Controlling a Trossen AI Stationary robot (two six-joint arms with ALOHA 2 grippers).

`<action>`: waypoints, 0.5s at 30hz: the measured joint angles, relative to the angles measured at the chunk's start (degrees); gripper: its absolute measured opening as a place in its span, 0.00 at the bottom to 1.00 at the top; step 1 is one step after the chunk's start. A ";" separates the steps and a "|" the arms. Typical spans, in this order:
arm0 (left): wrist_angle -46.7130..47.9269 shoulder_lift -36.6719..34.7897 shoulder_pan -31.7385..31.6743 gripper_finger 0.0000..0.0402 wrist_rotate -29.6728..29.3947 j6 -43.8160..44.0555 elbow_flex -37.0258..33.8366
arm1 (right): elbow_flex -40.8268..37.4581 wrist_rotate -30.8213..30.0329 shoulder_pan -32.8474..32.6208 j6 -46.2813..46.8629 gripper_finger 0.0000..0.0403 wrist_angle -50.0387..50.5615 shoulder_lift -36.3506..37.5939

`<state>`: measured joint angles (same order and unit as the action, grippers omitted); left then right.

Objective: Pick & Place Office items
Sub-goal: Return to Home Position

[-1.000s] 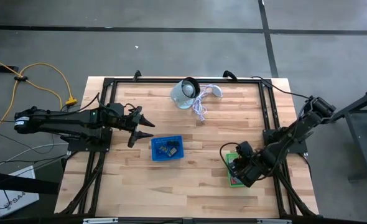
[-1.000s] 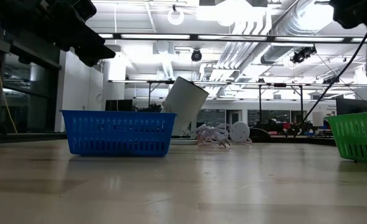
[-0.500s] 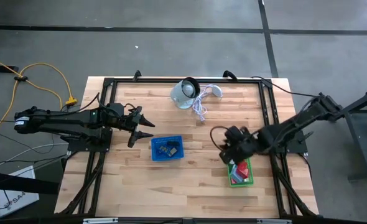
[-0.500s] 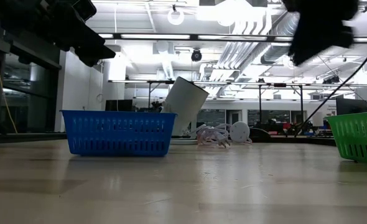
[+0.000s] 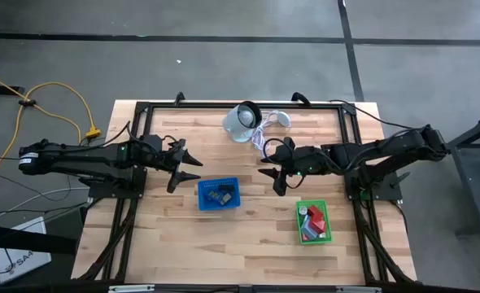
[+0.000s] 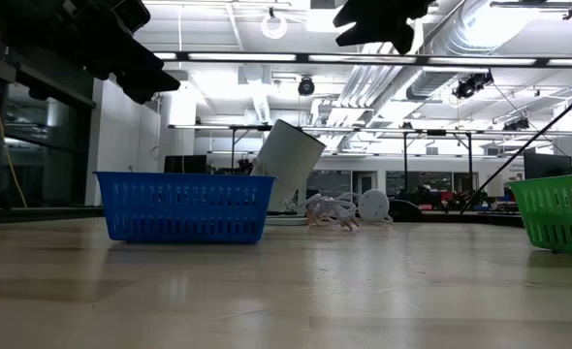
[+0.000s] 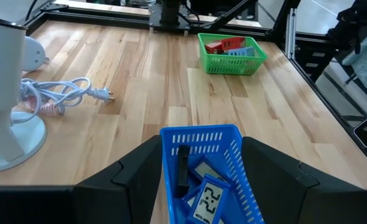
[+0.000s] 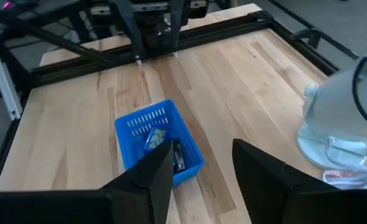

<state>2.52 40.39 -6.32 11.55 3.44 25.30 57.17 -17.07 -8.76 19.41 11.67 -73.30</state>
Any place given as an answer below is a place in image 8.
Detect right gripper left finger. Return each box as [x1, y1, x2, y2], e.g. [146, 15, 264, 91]
[101, 139, 174, 224]

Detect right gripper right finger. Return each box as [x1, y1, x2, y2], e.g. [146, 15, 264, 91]
[231, 138, 339, 224]

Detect black adapter with label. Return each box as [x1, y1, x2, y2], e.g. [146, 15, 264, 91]
[172, 139, 187, 174]

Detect blue plastic basket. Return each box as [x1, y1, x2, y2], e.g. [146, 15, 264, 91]
[114, 99, 206, 188]

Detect blue adapter with label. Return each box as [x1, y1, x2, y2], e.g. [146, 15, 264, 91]
[143, 124, 169, 154]

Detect black frame hook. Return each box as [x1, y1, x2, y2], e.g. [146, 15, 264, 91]
[292, 27, 322, 48]

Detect black aluminium table frame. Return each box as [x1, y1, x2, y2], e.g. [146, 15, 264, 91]
[0, 9, 361, 192]

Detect silver aluminium rail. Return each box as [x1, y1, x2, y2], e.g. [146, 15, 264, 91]
[0, 55, 24, 122]

